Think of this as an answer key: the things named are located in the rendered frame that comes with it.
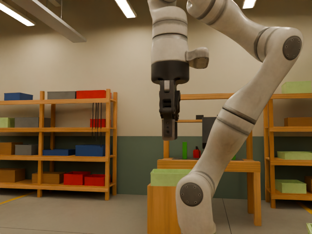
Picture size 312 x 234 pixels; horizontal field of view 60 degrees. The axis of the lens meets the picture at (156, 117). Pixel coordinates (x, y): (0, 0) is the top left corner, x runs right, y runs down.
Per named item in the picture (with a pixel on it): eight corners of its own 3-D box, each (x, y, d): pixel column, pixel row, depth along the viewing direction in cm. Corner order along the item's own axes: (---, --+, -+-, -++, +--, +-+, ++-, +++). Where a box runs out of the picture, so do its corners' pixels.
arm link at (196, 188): (208, 176, 66) (213, 248, 65) (214, 170, 75) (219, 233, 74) (172, 176, 69) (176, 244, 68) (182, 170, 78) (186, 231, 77)
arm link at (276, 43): (315, 39, 64) (260, 133, 67) (285, 36, 72) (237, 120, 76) (291, 19, 60) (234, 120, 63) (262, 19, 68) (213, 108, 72)
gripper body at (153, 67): (154, 68, 58) (154, 111, 58) (147, 56, 50) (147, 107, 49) (189, 66, 57) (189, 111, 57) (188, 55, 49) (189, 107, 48)
